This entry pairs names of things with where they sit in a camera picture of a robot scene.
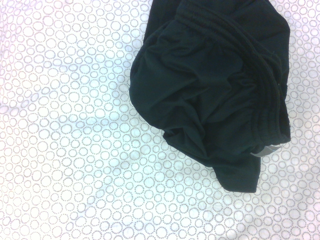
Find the black garment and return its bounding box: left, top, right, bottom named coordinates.
left=129, top=0, right=292, bottom=193

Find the white circle-print duvet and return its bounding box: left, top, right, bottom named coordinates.
left=0, top=0, right=320, bottom=240

